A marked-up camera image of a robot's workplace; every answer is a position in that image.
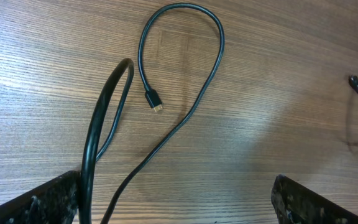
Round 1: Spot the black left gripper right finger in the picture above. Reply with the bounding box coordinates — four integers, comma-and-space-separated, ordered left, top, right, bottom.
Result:
271, 175, 358, 224

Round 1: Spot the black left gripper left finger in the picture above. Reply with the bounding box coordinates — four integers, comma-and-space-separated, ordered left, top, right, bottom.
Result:
0, 170, 80, 224

